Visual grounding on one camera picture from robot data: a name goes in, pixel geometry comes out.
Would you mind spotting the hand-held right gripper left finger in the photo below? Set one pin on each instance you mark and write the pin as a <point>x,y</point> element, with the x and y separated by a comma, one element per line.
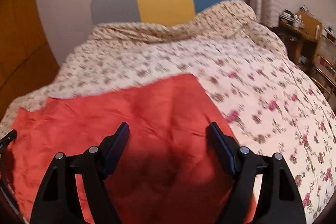
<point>116,148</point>

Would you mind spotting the wooden chair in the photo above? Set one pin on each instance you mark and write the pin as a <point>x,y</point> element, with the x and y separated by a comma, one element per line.
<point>324,61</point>

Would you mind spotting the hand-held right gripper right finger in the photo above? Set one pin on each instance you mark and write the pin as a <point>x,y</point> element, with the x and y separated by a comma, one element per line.
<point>223,150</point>

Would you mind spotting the wooden desk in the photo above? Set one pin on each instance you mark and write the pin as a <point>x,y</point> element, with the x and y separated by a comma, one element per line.
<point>294,40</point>

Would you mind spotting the bed with floral cover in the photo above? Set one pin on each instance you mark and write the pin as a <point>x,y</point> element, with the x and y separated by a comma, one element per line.
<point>236,61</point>

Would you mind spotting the wooden wardrobe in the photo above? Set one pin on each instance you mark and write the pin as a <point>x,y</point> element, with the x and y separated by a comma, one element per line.
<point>21,43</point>

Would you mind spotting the orange quilted jacket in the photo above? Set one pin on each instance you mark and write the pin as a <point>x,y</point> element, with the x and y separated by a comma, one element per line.
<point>157,108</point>

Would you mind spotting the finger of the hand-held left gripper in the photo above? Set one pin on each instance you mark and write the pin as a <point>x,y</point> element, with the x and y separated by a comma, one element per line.
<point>9,138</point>

